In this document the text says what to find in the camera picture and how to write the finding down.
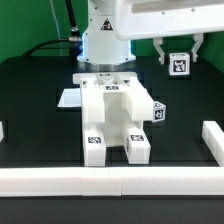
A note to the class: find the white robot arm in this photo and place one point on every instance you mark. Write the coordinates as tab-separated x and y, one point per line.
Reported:
113	24

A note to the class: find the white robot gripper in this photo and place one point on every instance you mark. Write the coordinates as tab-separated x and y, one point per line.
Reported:
142	19

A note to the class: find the white obstacle wall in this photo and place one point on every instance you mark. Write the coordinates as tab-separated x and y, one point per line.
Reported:
213	136
1	131
119	181

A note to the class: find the white front obstacle wall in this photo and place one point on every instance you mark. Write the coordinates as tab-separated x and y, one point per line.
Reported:
119	181

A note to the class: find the white left obstacle wall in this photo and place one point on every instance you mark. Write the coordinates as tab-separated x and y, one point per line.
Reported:
1	131

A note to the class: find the white chair seat part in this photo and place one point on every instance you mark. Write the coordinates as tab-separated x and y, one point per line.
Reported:
117	117

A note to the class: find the white right obstacle wall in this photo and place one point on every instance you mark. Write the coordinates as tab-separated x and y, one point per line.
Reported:
213	136

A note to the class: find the white chair back frame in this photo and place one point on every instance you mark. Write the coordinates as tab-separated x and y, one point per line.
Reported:
138	102

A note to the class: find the small white tagged cube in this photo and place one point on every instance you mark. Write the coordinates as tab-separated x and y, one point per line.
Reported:
179	64
159	111

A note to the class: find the white marker base plate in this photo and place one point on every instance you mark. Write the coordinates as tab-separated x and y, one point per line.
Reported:
70	98

